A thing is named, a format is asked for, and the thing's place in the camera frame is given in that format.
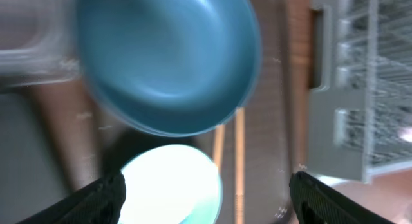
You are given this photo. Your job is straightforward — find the clear plastic bin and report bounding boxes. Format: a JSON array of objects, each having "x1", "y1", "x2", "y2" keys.
[{"x1": 1, "y1": 0, "x2": 80, "y2": 86}]

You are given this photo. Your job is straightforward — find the dark blue plate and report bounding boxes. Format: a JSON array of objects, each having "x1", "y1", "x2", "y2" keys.
[{"x1": 76, "y1": 0, "x2": 263, "y2": 136}]

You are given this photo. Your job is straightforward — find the light blue small bowl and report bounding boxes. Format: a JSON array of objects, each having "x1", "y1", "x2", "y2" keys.
[{"x1": 118, "y1": 144, "x2": 223, "y2": 224}]

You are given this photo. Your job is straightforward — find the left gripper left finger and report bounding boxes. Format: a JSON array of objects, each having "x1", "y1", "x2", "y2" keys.
[{"x1": 19, "y1": 172, "x2": 126, "y2": 224}]

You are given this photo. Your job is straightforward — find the grey dishwasher rack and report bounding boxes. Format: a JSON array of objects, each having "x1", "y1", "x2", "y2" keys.
[{"x1": 306, "y1": 0, "x2": 411, "y2": 182}]

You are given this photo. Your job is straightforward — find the dark brown serving tray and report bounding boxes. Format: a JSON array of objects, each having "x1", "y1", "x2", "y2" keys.
[{"x1": 25, "y1": 0, "x2": 293, "y2": 223}]

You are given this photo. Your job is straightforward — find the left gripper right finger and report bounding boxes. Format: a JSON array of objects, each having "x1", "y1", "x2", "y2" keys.
[{"x1": 289, "y1": 171, "x2": 392, "y2": 224}]

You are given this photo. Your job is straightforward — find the right wooden chopstick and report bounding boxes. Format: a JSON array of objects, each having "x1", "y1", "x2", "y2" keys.
[{"x1": 235, "y1": 108, "x2": 245, "y2": 224}]

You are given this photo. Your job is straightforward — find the black plastic bin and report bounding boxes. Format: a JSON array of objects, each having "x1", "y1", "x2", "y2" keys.
[{"x1": 1, "y1": 93, "x2": 70, "y2": 223}]

